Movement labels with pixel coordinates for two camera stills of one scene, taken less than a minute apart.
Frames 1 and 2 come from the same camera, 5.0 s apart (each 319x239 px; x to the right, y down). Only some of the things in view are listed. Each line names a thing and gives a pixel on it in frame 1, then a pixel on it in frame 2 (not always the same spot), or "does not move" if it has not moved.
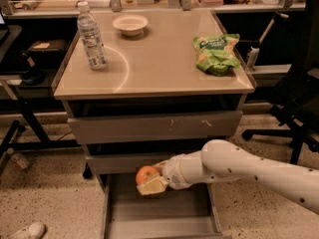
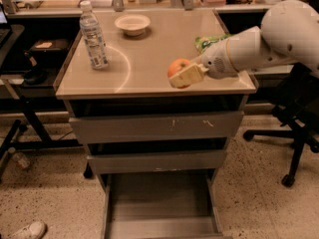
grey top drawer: [148, 127] does not move
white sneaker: [36, 230] does not move
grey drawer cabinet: [144, 88] does not move
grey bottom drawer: [175, 213] does not move
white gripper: [171, 174] -> [215, 63]
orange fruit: [145, 173] -> [176, 65]
